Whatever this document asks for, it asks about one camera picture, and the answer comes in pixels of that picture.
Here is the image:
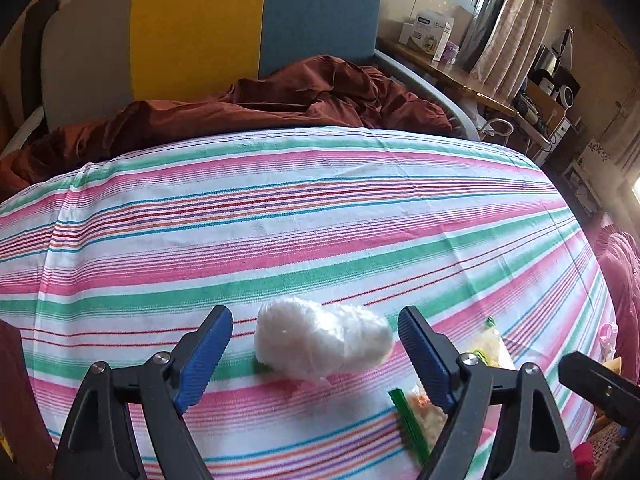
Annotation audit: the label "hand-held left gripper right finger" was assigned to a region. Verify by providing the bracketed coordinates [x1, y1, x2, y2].
[397, 306, 577, 480]

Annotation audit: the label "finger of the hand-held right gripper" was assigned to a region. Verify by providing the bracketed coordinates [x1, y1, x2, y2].
[558, 351, 640, 428]

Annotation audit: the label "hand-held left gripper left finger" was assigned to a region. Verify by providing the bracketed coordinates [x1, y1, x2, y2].
[52, 305, 234, 480]

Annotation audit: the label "clear bag orange snacks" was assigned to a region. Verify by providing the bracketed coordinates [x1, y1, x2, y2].
[389, 387, 451, 467]

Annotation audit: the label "white cotton bag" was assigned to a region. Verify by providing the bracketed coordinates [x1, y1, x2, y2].
[254, 296, 393, 378]

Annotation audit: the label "clear bag yellow snacks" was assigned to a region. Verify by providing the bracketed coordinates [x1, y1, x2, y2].
[470, 316, 517, 372]

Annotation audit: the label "striped bedsheet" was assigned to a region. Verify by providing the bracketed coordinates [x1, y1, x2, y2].
[0, 126, 618, 480]

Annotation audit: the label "white floral box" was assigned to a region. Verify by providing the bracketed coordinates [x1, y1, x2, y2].
[562, 137, 613, 211]

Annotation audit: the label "cardboard box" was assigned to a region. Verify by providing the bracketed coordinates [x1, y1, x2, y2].
[517, 82, 571, 133]

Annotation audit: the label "wooden desk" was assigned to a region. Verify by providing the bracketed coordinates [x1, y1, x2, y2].
[377, 35, 573, 161]

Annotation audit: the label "maroon blanket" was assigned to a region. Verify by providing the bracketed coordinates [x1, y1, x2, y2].
[0, 55, 456, 201]

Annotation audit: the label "round white speaker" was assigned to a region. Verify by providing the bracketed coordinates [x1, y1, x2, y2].
[550, 67, 582, 108]

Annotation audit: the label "white box blue label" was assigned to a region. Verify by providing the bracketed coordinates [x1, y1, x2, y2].
[399, 10, 456, 62]

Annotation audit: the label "grey yellow blue sofa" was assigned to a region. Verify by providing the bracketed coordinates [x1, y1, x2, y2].
[40, 0, 383, 133]

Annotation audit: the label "pink patterned curtain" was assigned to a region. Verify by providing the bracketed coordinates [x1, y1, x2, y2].
[457, 0, 558, 96]

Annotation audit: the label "black rolled mat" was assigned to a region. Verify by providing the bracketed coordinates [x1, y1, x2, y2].
[20, 0, 61, 121]

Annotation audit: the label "white cable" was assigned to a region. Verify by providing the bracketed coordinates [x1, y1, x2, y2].
[482, 117, 516, 142]

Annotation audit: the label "grey bed rail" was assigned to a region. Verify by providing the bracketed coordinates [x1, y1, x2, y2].
[375, 49, 482, 142]

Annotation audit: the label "white padded bed rail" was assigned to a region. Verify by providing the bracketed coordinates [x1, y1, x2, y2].
[0, 105, 47, 158]

